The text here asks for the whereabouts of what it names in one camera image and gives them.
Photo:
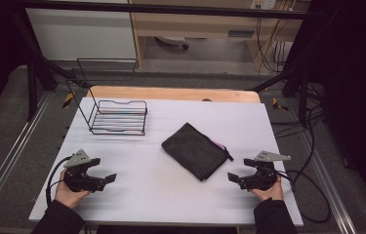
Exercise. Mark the black metal stand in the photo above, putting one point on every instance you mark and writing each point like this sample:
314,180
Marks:
301,78
34,74

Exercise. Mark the person's left hand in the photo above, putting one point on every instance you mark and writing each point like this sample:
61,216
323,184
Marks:
66,196

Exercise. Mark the person's right hand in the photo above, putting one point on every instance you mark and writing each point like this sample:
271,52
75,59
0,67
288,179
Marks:
272,194

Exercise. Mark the black frame crossbar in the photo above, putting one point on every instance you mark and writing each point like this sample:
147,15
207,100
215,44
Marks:
170,8

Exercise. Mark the aluminium floor rail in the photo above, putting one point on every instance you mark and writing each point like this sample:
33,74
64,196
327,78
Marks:
11,152
330,182

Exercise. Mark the dark grey fluffy towel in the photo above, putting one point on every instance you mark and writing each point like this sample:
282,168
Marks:
193,151

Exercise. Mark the wooden table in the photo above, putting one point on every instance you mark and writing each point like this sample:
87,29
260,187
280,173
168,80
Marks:
170,93

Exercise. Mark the white power outlet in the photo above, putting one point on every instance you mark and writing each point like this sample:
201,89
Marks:
263,4

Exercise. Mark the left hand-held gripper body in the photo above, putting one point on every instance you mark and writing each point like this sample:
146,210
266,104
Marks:
74,174

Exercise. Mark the light wooden desk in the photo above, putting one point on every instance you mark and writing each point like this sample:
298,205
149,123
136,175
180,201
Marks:
203,22

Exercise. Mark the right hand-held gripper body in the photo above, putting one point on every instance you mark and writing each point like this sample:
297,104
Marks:
266,175

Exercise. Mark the yellow black floor tape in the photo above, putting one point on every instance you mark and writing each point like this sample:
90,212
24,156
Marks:
67,100
278,104

